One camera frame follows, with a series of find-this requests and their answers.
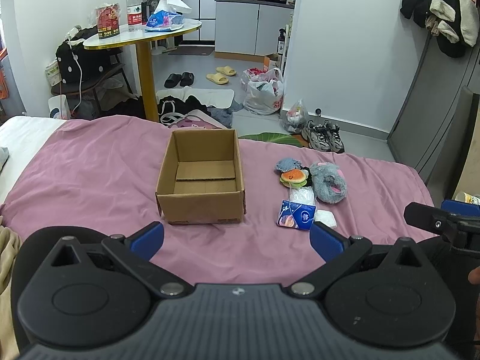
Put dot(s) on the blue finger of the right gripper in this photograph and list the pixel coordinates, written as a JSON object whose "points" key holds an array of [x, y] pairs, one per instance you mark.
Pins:
{"points": [[460, 208]]}

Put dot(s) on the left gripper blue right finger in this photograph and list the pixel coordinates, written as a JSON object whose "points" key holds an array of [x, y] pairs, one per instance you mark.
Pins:
{"points": [[327, 243]]}

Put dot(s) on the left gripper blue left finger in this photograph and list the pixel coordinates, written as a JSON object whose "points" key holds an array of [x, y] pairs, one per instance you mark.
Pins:
{"points": [[146, 242]]}

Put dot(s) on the white soft bundle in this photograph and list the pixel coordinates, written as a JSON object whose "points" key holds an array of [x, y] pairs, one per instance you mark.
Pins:
{"points": [[326, 217]]}

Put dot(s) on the blue tissue pack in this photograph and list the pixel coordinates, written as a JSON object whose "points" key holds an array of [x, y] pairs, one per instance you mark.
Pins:
{"points": [[296, 215]]}

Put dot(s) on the clear plastic bag packet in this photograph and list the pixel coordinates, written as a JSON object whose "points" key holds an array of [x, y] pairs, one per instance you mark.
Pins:
{"points": [[304, 195]]}

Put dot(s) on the grey plush mouse slipper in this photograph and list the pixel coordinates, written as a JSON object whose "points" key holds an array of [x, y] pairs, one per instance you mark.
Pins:
{"points": [[328, 183]]}

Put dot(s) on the black cloth toy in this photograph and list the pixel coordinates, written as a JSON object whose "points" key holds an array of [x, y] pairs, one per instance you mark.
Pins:
{"points": [[309, 179]]}

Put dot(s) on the hamburger plush toy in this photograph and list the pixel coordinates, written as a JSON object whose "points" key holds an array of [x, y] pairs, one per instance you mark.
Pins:
{"points": [[294, 179]]}

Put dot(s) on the blue denim cloth toy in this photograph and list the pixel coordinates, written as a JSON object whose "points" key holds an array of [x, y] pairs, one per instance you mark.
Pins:
{"points": [[288, 164]]}

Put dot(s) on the grey wardrobe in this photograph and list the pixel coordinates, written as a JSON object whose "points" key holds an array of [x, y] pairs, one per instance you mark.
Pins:
{"points": [[434, 129]]}

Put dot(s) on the cardboard box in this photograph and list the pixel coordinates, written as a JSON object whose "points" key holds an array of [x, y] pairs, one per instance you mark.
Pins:
{"points": [[200, 181]]}

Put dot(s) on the pink bed sheet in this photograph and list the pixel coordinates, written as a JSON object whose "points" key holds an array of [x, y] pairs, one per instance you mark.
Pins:
{"points": [[102, 174]]}

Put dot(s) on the grey sneaker right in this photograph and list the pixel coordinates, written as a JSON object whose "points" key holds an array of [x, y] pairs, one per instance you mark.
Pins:
{"points": [[335, 141]]}

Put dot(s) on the grey sneaker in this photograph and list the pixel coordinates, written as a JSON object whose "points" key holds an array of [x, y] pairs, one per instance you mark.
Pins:
{"points": [[335, 141], [316, 137]]}

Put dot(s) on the green leaf cartoon rug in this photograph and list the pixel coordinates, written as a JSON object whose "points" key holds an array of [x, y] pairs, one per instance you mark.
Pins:
{"points": [[276, 138]]}

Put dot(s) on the grey sneaker left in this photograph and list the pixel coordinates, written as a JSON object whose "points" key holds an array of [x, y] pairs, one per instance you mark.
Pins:
{"points": [[316, 137]]}

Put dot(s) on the small clear trash bag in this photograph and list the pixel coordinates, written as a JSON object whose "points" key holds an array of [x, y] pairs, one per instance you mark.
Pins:
{"points": [[295, 119]]}

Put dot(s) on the pink bear cushion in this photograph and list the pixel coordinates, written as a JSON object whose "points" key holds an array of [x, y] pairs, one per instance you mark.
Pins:
{"points": [[193, 119]]}

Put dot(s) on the black clothing pile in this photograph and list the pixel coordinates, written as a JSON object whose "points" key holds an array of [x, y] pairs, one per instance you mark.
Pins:
{"points": [[172, 109]]}

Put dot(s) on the white floor mat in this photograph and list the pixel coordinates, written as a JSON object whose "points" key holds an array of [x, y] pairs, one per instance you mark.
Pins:
{"points": [[219, 98]]}

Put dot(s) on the black slipper left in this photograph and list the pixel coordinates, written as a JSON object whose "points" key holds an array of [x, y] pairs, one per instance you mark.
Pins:
{"points": [[172, 80]]}

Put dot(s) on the black slipper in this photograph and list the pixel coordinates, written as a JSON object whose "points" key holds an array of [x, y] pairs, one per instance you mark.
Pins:
{"points": [[187, 79], [172, 80]]}

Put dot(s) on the dark chair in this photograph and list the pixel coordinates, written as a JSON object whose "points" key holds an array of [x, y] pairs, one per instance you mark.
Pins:
{"points": [[93, 85]]}

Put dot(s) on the white red plastic bag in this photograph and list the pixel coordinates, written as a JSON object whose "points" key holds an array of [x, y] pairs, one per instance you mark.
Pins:
{"points": [[264, 91]]}

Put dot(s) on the black slipper right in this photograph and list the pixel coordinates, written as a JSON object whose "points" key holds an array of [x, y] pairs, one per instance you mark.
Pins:
{"points": [[187, 79]]}

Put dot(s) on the yellow slipper near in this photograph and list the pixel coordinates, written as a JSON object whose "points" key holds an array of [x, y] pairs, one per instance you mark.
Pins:
{"points": [[217, 78]]}

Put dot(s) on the yellow slipper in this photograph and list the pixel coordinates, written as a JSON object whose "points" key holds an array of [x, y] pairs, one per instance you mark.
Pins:
{"points": [[217, 78], [227, 71]]}

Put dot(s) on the yellow slipper far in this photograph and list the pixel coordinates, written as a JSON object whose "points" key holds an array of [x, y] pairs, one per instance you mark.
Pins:
{"points": [[227, 71]]}

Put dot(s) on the black polka dot bag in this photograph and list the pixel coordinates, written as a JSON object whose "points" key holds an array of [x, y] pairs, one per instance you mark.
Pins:
{"points": [[76, 63]]}

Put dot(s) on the round white yellow-rimmed table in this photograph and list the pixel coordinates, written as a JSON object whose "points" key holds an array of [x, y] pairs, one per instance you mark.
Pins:
{"points": [[142, 42]]}

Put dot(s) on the hanging dark clothes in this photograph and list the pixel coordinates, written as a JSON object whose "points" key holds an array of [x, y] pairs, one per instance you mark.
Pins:
{"points": [[453, 23]]}

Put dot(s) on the black spray bottle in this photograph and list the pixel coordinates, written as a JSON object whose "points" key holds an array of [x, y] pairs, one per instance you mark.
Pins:
{"points": [[281, 41]]}

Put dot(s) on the blue plastic bag on table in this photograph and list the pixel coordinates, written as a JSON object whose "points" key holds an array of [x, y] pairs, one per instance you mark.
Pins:
{"points": [[164, 21]]}

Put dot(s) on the red snack jar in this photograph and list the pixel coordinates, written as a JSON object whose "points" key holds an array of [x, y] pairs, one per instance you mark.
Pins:
{"points": [[108, 20]]}

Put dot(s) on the water bottle red label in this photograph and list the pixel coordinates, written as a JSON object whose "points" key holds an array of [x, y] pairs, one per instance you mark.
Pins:
{"points": [[134, 14]]}

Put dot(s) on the white kitchen cabinet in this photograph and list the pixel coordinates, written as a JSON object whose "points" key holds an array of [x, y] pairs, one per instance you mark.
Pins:
{"points": [[247, 30]]}

